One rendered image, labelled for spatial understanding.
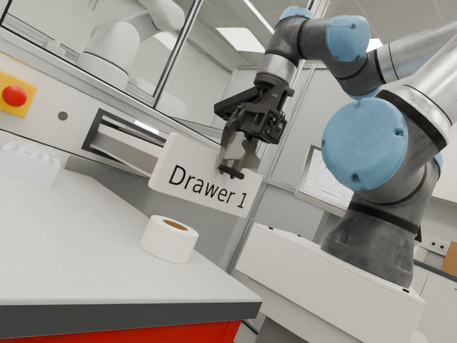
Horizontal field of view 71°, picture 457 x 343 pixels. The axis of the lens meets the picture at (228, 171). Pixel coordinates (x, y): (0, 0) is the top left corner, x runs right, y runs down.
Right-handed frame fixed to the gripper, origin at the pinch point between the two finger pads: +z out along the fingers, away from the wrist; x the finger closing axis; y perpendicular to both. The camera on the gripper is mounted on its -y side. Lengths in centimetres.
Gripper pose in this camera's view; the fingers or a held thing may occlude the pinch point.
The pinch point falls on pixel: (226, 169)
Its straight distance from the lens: 67.0
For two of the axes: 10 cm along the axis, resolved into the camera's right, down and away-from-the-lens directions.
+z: -3.9, 9.2, -0.3
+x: 6.2, 2.9, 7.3
